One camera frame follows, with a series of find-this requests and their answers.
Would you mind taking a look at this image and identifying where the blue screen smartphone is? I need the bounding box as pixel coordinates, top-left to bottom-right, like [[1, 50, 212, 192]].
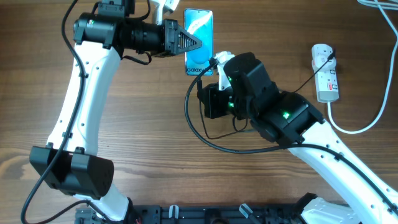
[[183, 7, 215, 77]]

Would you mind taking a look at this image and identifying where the white power strip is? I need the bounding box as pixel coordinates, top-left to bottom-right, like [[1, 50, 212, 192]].
[[312, 44, 339, 103]]

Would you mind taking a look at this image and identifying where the black charging cable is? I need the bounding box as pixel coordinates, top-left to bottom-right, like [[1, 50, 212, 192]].
[[197, 50, 336, 140]]

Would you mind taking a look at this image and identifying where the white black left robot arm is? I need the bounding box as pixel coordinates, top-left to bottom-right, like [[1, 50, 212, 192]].
[[29, 0, 202, 223]]

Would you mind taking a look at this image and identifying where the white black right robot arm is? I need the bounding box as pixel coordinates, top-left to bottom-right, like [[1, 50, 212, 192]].
[[198, 52, 397, 223]]

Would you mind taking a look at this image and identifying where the white power strip cord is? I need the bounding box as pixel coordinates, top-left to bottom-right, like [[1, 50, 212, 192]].
[[326, 0, 398, 135]]

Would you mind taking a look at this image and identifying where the white cables top right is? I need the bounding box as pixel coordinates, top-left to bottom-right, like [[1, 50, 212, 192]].
[[356, 0, 398, 11]]

